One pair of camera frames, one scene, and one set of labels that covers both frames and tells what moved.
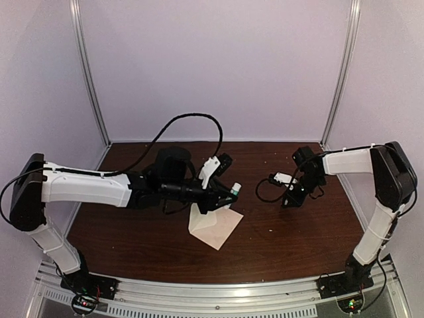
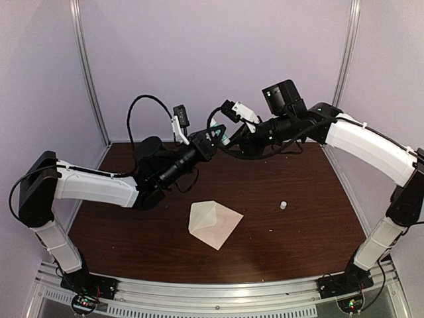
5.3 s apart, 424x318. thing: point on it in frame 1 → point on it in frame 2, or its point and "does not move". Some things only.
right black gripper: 297,201 → 248,146
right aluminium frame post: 354,22 does not move
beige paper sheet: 214,228 does not move
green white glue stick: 236,188 → 225,138
